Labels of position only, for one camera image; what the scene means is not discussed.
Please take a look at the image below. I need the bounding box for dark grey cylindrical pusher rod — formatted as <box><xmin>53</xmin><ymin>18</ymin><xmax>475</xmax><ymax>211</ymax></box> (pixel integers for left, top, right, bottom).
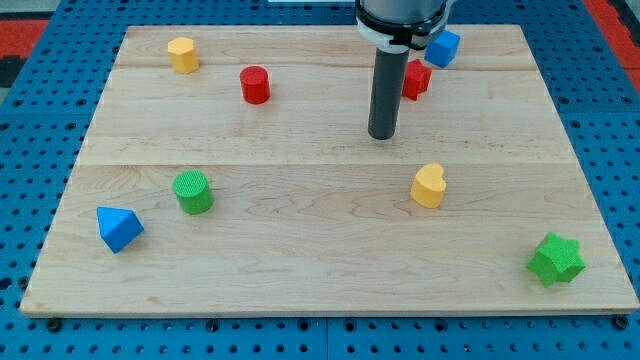
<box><xmin>368</xmin><ymin>49</ymin><xmax>409</xmax><ymax>140</ymax></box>

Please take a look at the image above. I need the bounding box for red star block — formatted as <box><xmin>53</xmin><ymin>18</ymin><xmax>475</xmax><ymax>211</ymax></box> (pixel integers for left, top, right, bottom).
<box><xmin>402</xmin><ymin>59</ymin><xmax>432</xmax><ymax>101</ymax></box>

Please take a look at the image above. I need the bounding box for blue cube block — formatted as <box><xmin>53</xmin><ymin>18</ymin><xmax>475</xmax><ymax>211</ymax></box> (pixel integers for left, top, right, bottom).
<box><xmin>424</xmin><ymin>30</ymin><xmax>461</xmax><ymax>68</ymax></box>

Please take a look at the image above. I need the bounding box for yellow heart block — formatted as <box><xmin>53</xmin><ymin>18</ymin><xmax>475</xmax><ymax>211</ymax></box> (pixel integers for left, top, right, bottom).
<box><xmin>410</xmin><ymin>163</ymin><xmax>447</xmax><ymax>209</ymax></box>

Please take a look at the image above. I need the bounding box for red cylinder block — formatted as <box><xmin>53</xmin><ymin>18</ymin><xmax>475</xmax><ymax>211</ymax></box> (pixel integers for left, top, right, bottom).
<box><xmin>239</xmin><ymin>66</ymin><xmax>270</xmax><ymax>104</ymax></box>

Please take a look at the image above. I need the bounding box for wooden board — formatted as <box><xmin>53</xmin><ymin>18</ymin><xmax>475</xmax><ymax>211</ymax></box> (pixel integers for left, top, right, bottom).
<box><xmin>21</xmin><ymin>25</ymin><xmax>639</xmax><ymax>318</ymax></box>

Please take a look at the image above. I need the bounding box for yellow hexagon block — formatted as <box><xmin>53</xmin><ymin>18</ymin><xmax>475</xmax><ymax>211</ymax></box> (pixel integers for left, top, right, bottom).
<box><xmin>167</xmin><ymin>37</ymin><xmax>199</xmax><ymax>74</ymax></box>

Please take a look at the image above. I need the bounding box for green cylinder block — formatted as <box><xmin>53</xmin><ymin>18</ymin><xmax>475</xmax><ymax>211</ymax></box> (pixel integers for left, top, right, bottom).
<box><xmin>173</xmin><ymin>169</ymin><xmax>214</xmax><ymax>215</ymax></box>

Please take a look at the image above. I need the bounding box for green star block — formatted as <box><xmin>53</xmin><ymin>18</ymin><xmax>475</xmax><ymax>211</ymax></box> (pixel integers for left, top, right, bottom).
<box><xmin>526</xmin><ymin>232</ymin><xmax>586</xmax><ymax>288</ymax></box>

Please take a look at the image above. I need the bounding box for blue triangle block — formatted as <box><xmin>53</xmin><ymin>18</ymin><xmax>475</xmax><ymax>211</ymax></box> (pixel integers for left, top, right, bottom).
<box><xmin>96</xmin><ymin>207</ymin><xmax>144</xmax><ymax>253</ymax></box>

